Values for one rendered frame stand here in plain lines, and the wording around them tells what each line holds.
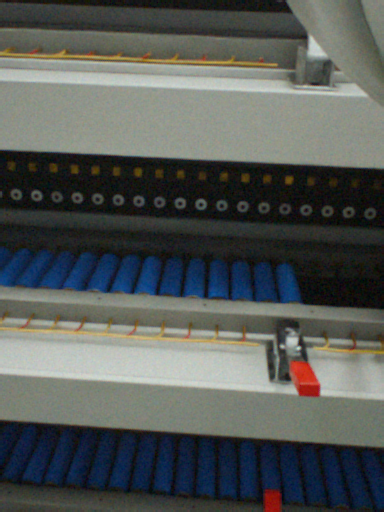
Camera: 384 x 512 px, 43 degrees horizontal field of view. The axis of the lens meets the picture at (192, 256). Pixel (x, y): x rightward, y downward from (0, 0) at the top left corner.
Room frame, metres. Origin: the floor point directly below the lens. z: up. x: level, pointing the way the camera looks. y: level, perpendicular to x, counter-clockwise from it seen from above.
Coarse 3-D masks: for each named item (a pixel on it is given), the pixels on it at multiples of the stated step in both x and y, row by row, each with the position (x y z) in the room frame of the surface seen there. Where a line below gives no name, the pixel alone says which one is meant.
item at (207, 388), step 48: (336, 240) 0.48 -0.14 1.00; (0, 336) 0.36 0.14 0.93; (48, 336) 0.36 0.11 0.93; (96, 336) 0.36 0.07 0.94; (0, 384) 0.32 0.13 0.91; (48, 384) 0.32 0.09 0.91; (96, 384) 0.32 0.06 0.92; (144, 384) 0.31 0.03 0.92; (192, 384) 0.31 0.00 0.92; (240, 384) 0.32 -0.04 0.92; (288, 384) 0.32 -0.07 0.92; (336, 384) 0.32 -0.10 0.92; (192, 432) 0.33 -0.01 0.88; (240, 432) 0.32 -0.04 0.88; (288, 432) 0.32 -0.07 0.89; (336, 432) 0.32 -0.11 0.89
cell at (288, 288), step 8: (280, 264) 0.44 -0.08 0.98; (288, 264) 0.44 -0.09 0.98; (280, 272) 0.43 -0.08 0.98; (288, 272) 0.43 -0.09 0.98; (280, 280) 0.42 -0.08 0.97; (288, 280) 0.42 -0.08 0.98; (296, 280) 0.42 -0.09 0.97; (280, 288) 0.41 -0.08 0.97; (288, 288) 0.40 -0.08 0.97; (296, 288) 0.41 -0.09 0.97; (280, 296) 0.40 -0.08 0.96; (288, 296) 0.39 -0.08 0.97; (296, 296) 0.39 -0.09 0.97
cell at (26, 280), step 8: (40, 256) 0.44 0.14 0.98; (48, 256) 0.45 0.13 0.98; (32, 264) 0.43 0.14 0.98; (40, 264) 0.43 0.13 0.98; (48, 264) 0.44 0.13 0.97; (24, 272) 0.41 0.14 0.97; (32, 272) 0.41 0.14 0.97; (40, 272) 0.42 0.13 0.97; (16, 280) 0.40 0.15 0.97; (24, 280) 0.40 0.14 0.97; (32, 280) 0.40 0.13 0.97; (40, 280) 0.42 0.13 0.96
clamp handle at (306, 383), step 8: (288, 336) 0.32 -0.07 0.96; (296, 336) 0.32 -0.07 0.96; (288, 344) 0.32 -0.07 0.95; (296, 344) 0.32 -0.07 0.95; (288, 352) 0.31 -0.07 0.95; (296, 352) 0.31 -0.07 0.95; (288, 360) 0.30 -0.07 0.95; (296, 360) 0.30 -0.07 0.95; (304, 360) 0.30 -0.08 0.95; (296, 368) 0.28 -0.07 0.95; (304, 368) 0.28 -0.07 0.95; (296, 376) 0.27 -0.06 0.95; (304, 376) 0.27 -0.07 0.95; (312, 376) 0.27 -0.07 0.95; (296, 384) 0.26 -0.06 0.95; (304, 384) 0.26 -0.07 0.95; (312, 384) 0.26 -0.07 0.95; (304, 392) 0.26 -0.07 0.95; (312, 392) 0.26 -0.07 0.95
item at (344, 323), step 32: (0, 288) 0.38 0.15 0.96; (32, 288) 0.38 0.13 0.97; (0, 320) 0.36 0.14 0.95; (64, 320) 0.37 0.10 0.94; (96, 320) 0.37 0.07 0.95; (128, 320) 0.37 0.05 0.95; (160, 320) 0.36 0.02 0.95; (192, 320) 0.36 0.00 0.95; (224, 320) 0.36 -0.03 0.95; (256, 320) 0.36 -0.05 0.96; (320, 320) 0.36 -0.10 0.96; (352, 320) 0.35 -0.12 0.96; (352, 352) 0.34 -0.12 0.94
